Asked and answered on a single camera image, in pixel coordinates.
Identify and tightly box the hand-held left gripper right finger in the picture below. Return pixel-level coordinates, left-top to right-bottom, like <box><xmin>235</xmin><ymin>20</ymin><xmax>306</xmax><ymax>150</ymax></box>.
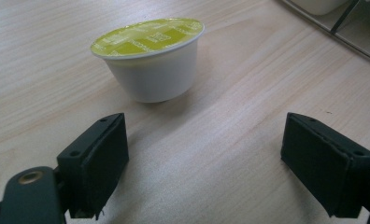
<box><xmin>279</xmin><ymin>112</ymin><xmax>370</xmax><ymax>218</ymax></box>

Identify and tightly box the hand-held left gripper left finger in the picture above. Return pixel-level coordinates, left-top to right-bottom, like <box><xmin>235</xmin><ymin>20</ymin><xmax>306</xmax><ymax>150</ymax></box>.
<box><xmin>56</xmin><ymin>112</ymin><xmax>130</xmax><ymax>221</ymax></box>

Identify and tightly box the white capsule with green lid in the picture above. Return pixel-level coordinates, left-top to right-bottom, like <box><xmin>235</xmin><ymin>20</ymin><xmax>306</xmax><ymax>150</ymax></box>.
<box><xmin>90</xmin><ymin>17</ymin><xmax>206</xmax><ymax>105</ymax></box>

